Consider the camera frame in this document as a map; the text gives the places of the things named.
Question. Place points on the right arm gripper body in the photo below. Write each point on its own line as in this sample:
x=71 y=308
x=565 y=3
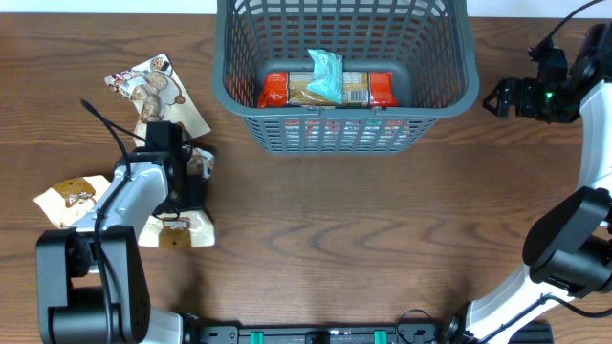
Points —
x=547 y=102

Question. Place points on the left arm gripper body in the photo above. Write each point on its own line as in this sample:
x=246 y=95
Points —
x=190 y=192

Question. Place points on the Panbee snack bag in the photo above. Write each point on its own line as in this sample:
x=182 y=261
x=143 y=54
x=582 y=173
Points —
x=187 y=225
x=158 y=94

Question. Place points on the beige snack bag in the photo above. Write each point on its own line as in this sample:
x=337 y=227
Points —
x=68 y=201

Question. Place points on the orange cracker package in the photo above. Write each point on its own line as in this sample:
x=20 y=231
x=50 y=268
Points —
x=360 y=90

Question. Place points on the light blue snack packet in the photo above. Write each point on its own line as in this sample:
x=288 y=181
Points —
x=327 y=75

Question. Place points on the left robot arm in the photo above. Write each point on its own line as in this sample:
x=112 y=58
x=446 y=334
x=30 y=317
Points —
x=91 y=286

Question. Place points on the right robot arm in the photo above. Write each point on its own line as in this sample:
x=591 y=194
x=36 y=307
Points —
x=562 y=258

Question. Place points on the grey plastic basket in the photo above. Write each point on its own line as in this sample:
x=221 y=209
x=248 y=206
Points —
x=427 y=45

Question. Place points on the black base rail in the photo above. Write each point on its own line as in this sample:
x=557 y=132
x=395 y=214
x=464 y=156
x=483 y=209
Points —
x=405 y=333

